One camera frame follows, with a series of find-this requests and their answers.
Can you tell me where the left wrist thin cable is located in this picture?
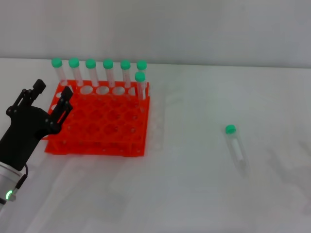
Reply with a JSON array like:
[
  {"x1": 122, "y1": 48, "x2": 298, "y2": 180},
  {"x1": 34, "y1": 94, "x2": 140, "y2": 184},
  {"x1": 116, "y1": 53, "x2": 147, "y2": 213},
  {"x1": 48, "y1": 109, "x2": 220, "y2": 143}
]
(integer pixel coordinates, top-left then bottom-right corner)
[{"x1": 14, "y1": 164, "x2": 30, "y2": 195}]

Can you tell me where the orange plastic test tube rack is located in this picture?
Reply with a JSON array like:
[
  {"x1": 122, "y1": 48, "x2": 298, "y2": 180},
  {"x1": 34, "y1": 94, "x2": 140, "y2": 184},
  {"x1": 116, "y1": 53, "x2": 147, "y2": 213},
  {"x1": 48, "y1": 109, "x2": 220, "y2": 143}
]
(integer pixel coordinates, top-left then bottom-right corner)
[{"x1": 40, "y1": 79, "x2": 150, "y2": 158}]

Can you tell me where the green-capped clear test tube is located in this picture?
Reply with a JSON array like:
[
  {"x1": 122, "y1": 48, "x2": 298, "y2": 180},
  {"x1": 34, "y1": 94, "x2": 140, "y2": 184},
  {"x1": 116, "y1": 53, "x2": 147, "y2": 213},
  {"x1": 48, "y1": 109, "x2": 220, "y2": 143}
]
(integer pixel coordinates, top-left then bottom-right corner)
[
  {"x1": 136, "y1": 60, "x2": 149, "y2": 84},
  {"x1": 68, "y1": 57, "x2": 83, "y2": 87},
  {"x1": 120, "y1": 59, "x2": 133, "y2": 88},
  {"x1": 135, "y1": 71, "x2": 147, "y2": 101},
  {"x1": 103, "y1": 59, "x2": 116, "y2": 88},
  {"x1": 51, "y1": 57, "x2": 68, "y2": 87},
  {"x1": 225, "y1": 124, "x2": 251, "y2": 176},
  {"x1": 85, "y1": 58, "x2": 100, "y2": 87}
]

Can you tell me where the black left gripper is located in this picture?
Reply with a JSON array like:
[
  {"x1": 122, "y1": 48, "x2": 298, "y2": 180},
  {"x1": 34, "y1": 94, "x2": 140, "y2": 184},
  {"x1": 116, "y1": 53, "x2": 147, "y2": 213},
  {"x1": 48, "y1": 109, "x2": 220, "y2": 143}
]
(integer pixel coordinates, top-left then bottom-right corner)
[{"x1": 0, "y1": 79, "x2": 74, "y2": 172}]

